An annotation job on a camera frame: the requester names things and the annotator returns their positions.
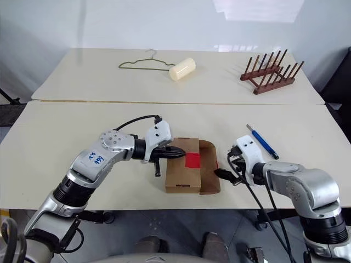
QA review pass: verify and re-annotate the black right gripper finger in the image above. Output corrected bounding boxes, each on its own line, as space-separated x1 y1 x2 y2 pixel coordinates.
213 168 234 182

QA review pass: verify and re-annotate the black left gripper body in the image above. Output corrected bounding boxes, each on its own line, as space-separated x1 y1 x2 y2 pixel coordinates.
149 146 168 179

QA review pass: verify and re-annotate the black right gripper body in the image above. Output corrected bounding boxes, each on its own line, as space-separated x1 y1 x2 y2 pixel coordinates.
227 146 248 187

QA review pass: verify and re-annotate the cardboard box with red tape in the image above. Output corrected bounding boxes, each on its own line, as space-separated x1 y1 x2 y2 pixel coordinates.
165 137 222 196

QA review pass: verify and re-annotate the blue pen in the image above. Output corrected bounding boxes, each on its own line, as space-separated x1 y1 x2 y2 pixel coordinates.
246 123 280 161

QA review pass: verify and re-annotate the dark rounded shape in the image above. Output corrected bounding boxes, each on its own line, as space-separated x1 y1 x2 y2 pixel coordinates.
202 231 229 260

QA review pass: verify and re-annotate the cream plastic cylinder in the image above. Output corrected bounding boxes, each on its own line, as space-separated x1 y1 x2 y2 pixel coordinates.
168 57 197 82

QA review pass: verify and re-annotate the brown wooden dish rack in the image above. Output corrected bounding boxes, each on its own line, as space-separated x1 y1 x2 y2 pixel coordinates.
240 48 305 96

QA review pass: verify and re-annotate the black metal floor block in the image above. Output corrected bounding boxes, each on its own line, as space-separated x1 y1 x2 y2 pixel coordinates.
246 246 264 263

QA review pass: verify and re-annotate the dark background panel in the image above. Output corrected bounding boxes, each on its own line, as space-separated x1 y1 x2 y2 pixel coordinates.
320 45 351 111

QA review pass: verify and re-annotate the black tripod stand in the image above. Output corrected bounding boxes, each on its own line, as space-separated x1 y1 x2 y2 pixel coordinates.
0 87 21 105

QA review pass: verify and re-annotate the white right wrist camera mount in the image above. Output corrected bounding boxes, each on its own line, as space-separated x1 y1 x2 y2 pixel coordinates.
236 134 265 187

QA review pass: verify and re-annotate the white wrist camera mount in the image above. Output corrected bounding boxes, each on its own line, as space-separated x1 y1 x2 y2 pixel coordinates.
236 134 265 187
140 119 174 164

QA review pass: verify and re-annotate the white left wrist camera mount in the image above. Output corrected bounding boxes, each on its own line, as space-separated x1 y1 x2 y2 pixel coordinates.
140 119 174 164

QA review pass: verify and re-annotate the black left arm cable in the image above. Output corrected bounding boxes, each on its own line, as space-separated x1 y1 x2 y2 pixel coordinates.
113 115 165 132

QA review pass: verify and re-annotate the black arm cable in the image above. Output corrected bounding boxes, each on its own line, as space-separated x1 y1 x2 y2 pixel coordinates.
113 115 165 132
227 153 293 263

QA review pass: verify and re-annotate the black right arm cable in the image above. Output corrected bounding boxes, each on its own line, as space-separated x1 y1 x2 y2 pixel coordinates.
227 153 293 263

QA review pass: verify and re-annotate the thin wire clothes hanger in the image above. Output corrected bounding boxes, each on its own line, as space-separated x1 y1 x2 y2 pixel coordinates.
118 49 176 73

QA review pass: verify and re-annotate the thick black looped cable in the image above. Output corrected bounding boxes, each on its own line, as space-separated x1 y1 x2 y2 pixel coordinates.
0 218 29 263

